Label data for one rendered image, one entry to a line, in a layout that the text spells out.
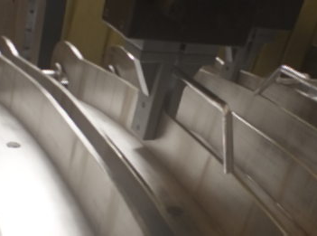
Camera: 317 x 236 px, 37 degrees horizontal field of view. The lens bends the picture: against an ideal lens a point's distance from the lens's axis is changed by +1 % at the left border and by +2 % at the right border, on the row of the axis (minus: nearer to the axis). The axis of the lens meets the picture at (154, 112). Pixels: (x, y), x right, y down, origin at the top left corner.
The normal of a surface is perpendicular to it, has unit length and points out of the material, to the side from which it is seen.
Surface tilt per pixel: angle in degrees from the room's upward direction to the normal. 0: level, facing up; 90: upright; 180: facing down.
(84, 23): 90
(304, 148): 90
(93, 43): 90
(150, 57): 90
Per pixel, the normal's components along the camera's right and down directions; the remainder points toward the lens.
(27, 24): 0.36, 0.45
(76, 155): -0.83, 0.02
